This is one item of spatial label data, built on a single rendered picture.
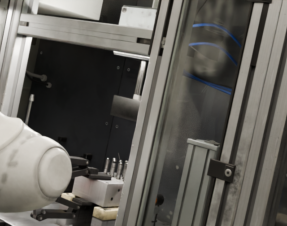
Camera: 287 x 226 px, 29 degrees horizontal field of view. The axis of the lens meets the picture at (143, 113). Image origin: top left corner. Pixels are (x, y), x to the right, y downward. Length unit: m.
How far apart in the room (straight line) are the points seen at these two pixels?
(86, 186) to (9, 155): 0.42
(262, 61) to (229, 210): 0.22
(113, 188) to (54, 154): 0.39
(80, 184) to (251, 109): 0.49
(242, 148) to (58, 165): 0.27
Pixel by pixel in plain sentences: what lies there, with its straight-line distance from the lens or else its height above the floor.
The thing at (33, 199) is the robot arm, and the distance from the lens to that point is 0.80.
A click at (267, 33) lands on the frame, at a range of 0.84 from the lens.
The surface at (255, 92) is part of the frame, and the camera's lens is 0.83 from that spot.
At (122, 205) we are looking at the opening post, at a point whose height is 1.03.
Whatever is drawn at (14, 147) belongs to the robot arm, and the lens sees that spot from 0.80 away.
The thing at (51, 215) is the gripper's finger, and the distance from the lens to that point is 1.12.
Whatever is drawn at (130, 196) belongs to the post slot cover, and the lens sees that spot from 0.96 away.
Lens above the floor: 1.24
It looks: 3 degrees down
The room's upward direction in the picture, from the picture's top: 12 degrees clockwise
